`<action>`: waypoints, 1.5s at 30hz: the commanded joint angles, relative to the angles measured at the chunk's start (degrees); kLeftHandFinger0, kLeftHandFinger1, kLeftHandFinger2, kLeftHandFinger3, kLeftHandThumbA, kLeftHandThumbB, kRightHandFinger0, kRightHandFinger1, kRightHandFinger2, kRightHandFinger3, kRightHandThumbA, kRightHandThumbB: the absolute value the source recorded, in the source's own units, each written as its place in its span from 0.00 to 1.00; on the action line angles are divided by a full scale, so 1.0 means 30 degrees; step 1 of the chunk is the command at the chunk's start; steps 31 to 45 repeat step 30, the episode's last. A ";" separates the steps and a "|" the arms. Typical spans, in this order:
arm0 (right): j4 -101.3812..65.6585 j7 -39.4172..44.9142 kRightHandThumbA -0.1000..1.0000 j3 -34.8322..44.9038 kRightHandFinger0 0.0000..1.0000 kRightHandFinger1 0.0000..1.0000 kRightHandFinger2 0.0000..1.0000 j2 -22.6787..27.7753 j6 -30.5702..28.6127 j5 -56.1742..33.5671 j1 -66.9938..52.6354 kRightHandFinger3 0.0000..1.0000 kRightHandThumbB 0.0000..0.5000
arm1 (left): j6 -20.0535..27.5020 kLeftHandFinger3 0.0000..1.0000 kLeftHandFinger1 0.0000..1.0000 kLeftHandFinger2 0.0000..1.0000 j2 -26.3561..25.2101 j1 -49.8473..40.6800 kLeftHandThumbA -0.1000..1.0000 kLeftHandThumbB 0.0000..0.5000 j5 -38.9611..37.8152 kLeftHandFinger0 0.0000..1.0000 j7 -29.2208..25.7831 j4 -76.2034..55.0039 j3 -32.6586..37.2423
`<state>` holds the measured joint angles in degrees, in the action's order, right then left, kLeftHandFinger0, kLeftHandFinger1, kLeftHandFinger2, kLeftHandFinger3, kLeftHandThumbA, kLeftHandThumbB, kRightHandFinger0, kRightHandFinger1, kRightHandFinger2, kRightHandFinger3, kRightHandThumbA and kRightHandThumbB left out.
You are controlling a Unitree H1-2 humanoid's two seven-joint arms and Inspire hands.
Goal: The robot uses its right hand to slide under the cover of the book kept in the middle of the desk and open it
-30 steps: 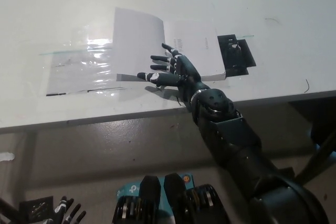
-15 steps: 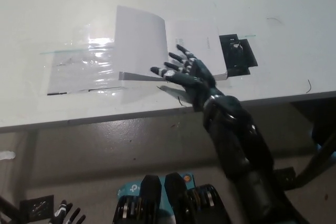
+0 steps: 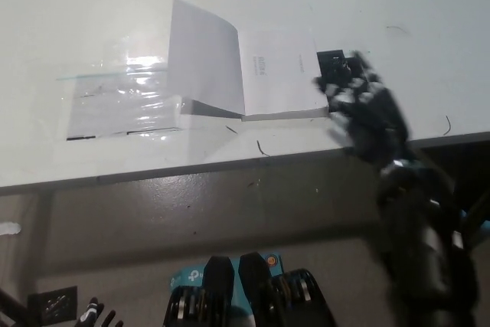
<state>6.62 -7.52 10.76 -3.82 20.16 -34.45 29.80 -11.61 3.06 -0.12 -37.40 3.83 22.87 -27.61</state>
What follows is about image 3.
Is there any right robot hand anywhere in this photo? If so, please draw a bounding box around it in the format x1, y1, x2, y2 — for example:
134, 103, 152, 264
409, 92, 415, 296
312, 50, 414, 169

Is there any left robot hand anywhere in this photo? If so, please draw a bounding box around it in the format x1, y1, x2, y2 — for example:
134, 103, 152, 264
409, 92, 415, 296
76, 296, 124, 327

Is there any white grey softcover book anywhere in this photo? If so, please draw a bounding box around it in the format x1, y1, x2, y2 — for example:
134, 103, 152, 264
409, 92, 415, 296
167, 0, 330, 122

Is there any black ribbed robot torso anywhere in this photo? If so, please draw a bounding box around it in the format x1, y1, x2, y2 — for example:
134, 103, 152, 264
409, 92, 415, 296
163, 252, 338, 327

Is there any black floor marker tag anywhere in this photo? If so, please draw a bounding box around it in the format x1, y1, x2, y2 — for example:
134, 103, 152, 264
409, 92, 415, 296
28, 285, 79, 322

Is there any teal TP-Link box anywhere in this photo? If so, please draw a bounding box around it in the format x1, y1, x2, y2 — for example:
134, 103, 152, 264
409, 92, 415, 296
168, 253, 285, 327

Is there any plastic-covered paper sheet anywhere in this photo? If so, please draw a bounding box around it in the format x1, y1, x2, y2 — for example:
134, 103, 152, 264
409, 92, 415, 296
67, 45, 183, 142

